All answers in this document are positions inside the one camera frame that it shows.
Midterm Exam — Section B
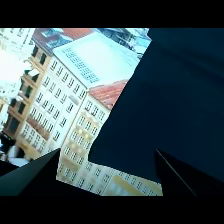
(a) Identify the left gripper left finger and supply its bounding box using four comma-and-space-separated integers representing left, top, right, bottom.
0, 148, 101, 197

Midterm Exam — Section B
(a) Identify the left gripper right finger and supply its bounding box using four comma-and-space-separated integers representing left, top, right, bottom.
154, 148, 224, 197

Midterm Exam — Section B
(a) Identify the dark blue garment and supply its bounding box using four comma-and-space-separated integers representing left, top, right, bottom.
87, 27, 224, 184

